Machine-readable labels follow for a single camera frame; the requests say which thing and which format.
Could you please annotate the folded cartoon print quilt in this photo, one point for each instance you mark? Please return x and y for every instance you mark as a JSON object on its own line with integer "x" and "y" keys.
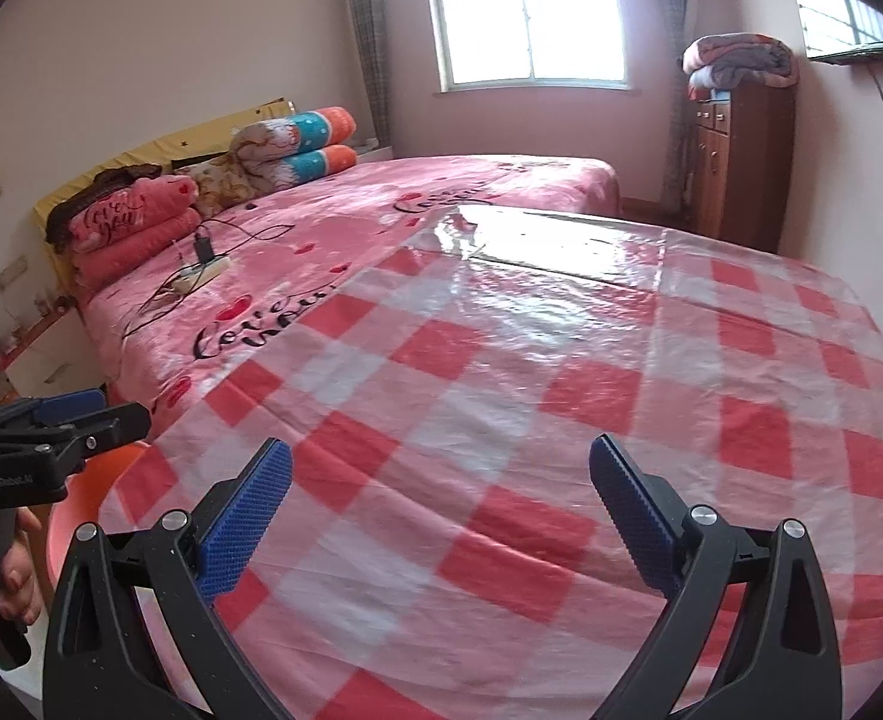
{"x": 298, "y": 142}

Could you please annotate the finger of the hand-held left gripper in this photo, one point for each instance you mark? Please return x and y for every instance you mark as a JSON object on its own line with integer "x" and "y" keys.
{"x": 66, "y": 406}
{"x": 103, "y": 431}

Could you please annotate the colourful pillows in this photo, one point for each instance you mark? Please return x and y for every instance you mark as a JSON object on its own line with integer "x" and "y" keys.
{"x": 186, "y": 139}

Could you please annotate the white bedside table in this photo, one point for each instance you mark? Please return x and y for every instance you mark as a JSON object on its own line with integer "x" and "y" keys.
{"x": 36, "y": 367}

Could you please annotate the folded pink grey blanket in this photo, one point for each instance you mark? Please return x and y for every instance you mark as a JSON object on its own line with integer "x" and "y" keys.
{"x": 741, "y": 64}

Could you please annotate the grey checked curtain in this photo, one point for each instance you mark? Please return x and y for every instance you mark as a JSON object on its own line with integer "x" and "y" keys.
{"x": 370, "y": 52}
{"x": 674, "y": 90}

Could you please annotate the black charger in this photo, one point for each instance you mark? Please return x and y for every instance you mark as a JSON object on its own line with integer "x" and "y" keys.
{"x": 204, "y": 249}

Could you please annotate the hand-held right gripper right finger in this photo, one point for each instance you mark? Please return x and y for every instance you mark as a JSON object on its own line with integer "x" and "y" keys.
{"x": 632, "y": 517}

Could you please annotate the person's left hand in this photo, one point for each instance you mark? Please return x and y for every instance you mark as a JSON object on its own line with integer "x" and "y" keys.
{"x": 21, "y": 577}

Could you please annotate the window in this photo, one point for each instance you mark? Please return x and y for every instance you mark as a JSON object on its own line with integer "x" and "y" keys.
{"x": 531, "y": 7}

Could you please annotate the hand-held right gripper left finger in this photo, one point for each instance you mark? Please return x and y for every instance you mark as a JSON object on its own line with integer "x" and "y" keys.
{"x": 250, "y": 517}

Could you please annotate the beige floral pillow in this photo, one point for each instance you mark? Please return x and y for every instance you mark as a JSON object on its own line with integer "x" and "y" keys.
{"x": 220, "y": 187}

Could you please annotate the red checked plastic tablecloth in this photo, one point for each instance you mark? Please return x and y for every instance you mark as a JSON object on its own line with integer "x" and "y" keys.
{"x": 486, "y": 390}

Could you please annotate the brown wooden cabinet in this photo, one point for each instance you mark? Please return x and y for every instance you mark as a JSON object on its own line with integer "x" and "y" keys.
{"x": 749, "y": 165}

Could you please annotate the pink heart print bed blanket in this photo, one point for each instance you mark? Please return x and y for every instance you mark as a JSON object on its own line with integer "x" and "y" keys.
{"x": 351, "y": 217}

